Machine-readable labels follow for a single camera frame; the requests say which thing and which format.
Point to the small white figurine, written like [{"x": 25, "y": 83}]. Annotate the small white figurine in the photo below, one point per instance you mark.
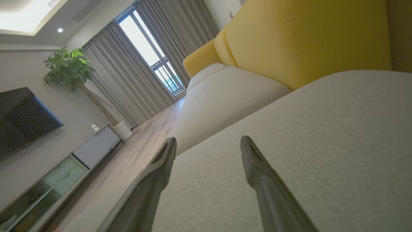
[{"x": 95, "y": 128}]

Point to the yellow sofa armrest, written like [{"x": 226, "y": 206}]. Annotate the yellow sofa armrest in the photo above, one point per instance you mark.
[{"x": 201, "y": 59}]

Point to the light grey sofa seat cushion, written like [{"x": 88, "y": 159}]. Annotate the light grey sofa seat cushion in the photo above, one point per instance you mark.
[
  {"x": 206, "y": 74},
  {"x": 225, "y": 103}
]

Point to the narrow yellow sofa back cushion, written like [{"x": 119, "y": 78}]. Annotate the narrow yellow sofa back cushion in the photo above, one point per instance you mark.
[{"x": 223, "y": 48}]

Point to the grey curtain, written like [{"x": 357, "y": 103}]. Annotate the grey curtain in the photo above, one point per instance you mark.
[
  {"x": 128, "y": 80},
  {"x": 186, "y": 25}
]

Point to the black flat television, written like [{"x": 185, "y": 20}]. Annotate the black flat television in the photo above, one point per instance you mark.
[{"x": 22, "y": 119}]

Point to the olive sofa back cushion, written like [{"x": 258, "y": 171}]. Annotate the olive sofa back cushion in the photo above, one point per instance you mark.
[{"x": 400, "y": 32}]

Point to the window with balcony railing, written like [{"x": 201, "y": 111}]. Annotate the window with balcony railing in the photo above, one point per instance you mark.
[{"x": 138, "y": 38}]

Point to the white ribbed plant pot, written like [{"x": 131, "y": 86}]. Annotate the white ribbed plant pot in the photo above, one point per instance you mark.
[{"x": 124, "y": 130}]

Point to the wide yellow sofa back cushion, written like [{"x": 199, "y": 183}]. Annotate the wide yellow sofa back cushion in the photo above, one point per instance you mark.
[{"x": 305, "y": 38}]

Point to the green leafy indoor tree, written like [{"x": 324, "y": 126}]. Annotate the green leafy indoor tree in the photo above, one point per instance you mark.
[{"x": 67, "y": 67}]

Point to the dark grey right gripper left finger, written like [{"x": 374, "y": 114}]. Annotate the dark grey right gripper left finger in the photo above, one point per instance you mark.
[{"x": 151, "y": 187}]

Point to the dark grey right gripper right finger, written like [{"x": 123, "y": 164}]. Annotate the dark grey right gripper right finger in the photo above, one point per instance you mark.
[{"x": 273, "y": 199}]

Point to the grey green TV cabinet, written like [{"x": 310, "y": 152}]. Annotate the grey green TV cabinet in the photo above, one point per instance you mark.
[{"x": 96, "y": 146}]

